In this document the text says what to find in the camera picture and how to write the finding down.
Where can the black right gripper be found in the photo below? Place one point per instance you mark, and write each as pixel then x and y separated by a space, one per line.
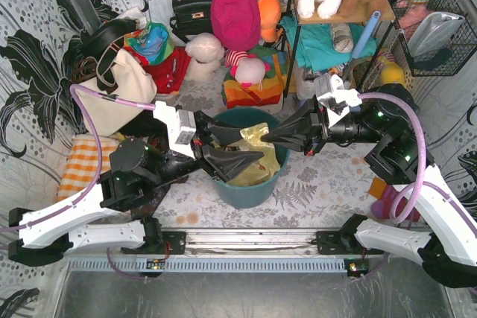
pixel 313 129

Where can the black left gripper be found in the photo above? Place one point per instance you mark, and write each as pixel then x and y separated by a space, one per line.
pixel 201 143

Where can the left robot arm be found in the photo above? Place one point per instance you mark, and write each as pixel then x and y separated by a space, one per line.
pixel 136 172

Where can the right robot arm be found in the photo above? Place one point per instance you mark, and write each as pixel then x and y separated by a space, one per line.
pixel 426 223

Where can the teal trash bin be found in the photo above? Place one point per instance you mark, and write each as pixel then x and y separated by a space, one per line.
pixel 249 196

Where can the cream canvas tote bag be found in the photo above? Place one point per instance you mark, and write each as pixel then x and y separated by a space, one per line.
pixel 133 83

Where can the magenta felt bag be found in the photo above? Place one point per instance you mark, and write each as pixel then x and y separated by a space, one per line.
pixel 236 23

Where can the rainbow striped cloth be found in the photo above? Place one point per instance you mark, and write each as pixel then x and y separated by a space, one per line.
pixel 269 93

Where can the teal folded cloth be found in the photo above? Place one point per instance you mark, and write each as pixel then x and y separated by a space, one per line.
pixel 315 49

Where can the pink striped plush doll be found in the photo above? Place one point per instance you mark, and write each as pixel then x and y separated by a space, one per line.
pixel 247 69

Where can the red cloth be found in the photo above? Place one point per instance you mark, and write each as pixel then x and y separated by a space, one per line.
pixel 169 74

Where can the cream plush sheep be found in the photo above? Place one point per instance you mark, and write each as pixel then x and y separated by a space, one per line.
pixel 206 52

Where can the yellow plush duck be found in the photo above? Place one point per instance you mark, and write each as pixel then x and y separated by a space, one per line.
pixel 390 71

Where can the purple orange sock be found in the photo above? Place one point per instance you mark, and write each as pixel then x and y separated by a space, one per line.
pixel 385 195

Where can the blue lint roller mop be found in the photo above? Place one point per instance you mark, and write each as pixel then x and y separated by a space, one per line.
pixel 358 48

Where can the colorful printed scarf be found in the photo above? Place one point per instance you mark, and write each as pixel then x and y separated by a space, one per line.
pixel 151 45

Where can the orange plush toy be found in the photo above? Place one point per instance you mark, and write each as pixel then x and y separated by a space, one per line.
pixel 270 13

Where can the black leather handbag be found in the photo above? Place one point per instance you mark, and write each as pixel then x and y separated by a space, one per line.
pixel 191 17

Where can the orange checkered towel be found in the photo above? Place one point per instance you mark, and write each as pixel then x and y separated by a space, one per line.
pixel 81 167

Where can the silver foil pouch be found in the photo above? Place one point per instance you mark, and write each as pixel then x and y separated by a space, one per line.
pixel 434 32

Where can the black hat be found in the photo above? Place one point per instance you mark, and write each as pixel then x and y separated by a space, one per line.
pixel 95 44

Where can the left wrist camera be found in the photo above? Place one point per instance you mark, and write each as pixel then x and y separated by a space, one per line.
pixel 181 127

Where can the aluminium rail base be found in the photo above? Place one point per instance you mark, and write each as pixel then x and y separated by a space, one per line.
pixel 241 251

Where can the black wire basket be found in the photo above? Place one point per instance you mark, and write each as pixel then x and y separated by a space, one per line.
pixel 449 59

